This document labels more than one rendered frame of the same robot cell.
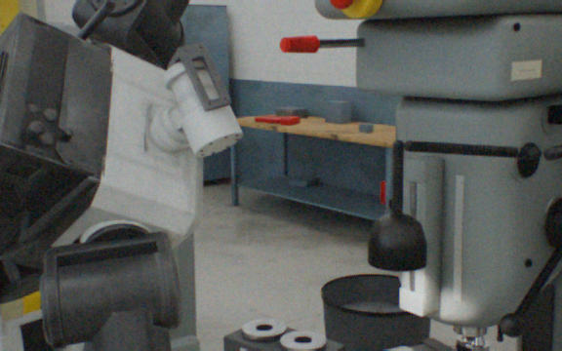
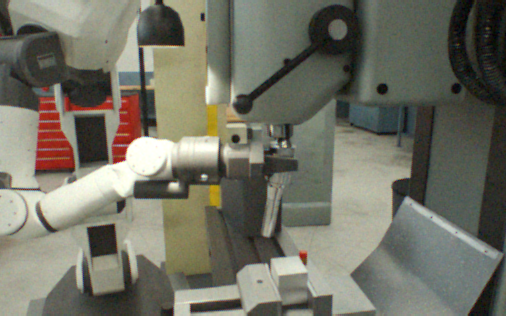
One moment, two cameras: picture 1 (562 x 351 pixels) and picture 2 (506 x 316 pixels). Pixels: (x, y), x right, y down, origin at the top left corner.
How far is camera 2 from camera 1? 77 cm
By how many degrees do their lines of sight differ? 28
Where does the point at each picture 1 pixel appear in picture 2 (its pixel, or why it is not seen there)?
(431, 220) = (215, 24)
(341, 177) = not seen: hidden behind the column
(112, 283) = not seen: outside the picture
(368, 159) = not seen: hidden behind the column
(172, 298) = (17, 59)
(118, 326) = not seen: outside the picture
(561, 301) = (434, 152)
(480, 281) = (241, 73)
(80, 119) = not seen: outside the picture
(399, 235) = (144, 15)
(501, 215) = (253, 12)
